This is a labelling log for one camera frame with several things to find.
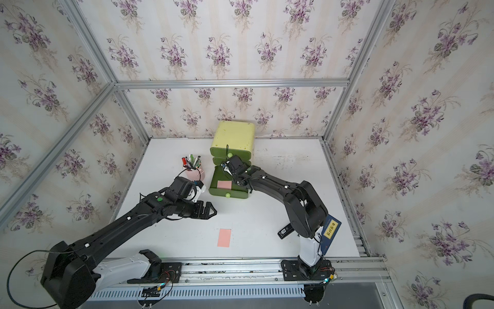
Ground yellow green drawer cabinet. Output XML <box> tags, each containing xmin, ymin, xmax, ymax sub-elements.
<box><xmin>211</xmin><ymin>121</ymin><xmax>255</xmax><ymax>166</ymax></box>

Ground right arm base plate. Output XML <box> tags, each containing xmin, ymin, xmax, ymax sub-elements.
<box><xmin>280</xmin><ymin>259</ymin><xmax>337</xmax><ymax>282</ymax></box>

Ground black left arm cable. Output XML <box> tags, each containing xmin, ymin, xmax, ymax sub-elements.
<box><xmin>6</xmin><ymin>248</ymin><xmax>63</xmax><ymax>309</ymax></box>

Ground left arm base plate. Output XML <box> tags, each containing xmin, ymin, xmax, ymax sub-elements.
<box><xmin>126</xmin><ymin>262</ymin><xmax>183</xmax><ymax>284</ymax></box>

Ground small circuit board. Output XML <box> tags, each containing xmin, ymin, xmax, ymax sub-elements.
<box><xmin>141</xmin><ymin>287</ymin><xmax>162</xmax><ymax>298</ymax></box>

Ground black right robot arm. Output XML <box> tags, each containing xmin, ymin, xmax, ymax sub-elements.
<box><xmin>221</xmin><ymin>155</ymin><xmax>328</xmax><ymax>268</ymax></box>

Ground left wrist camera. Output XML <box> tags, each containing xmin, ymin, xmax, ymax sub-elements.
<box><xmin>192</xmin><ymin>181</ymin><xmax>206</xmax><ymax>201</ymax></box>

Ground green drawer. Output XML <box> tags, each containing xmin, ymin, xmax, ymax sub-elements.
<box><xmin>210</xmin><ymin>146</ymin><xmax>252</xmax><ymax>161</ymax></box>
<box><xmin>208</xmin><ymin>166</ymin><xmax>249</xmax><ymax>199</ymax></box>

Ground pink sticky pad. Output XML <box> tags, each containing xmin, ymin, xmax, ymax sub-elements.
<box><xmin>217</xmin><ymin>180</ymin><xmax>232</xmax><ymax>190</ymax></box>
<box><xmin>217</xmin><ymin>229</ymin><xmax>232</xmax><ymax>248</ymax></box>

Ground aluminium front rail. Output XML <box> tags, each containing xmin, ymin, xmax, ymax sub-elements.
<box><xmin>95</xmin><ymin>255</ymin><xmax>392</xmax><ymax>290</ymax></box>

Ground pink pen cup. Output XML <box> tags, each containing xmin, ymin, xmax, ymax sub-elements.
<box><xmin>185</xmin><ymin>168</ymin><xmax>205</xmax><ymax>182</ymax></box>

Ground green bottom drawer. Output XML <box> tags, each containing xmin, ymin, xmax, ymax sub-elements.
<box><xmin>208</xmin><ymin>166</ymin><xmax>249</xmax><ymax>199</ymax></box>

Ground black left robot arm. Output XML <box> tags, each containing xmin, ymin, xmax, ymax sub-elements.
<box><xmin>41</xmin><ymin>176</ymin><xmax>217</xmax><ymax>308</ymax></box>

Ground dark blue notebook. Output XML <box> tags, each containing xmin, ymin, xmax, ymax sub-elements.
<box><xmin>320</xmin><ymin>214</ymin><xmax>342</xmax><ymax>256</ymax></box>

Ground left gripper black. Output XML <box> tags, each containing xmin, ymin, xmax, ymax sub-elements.
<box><xmin>174</xmin><ymin>200</ymin><xmax>219</xmax><ymax>219</ymax></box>

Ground green top drawer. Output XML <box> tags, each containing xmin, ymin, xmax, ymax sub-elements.
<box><xmin>210</xmin><ymin>146</ymin><xmax>252</xmax><ymax>161</ymax></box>

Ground pens in cup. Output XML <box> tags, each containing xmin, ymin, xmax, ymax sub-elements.
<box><xmin>181</xmin><ymin>154</ymin><xmax>201</xmax><ymax>171</ymax></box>

